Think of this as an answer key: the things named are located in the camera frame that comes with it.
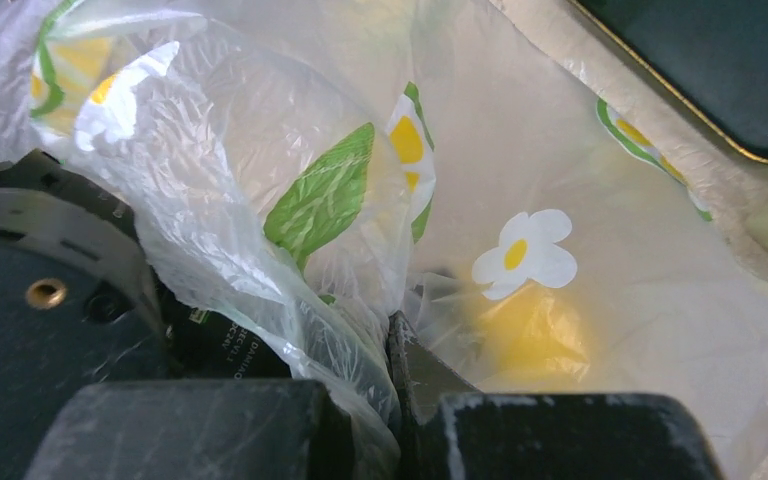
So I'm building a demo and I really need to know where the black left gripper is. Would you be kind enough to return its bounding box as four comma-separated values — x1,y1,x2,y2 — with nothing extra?
0,150,289,479

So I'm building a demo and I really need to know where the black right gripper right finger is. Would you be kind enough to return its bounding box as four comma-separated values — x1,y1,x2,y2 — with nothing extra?
387,313,722,479

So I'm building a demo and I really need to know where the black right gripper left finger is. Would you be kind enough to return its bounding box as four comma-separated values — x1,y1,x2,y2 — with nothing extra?
25,379,355,479

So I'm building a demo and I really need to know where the yellow toy bell pepper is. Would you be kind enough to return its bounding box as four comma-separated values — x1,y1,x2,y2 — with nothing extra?
471,284,592,389

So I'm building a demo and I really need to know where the clear plastic grocery bag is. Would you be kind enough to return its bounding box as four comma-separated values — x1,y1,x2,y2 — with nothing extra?
0,1,768,479

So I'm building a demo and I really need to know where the black plastic tray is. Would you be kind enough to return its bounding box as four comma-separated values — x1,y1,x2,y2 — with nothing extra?
575,0,768,164

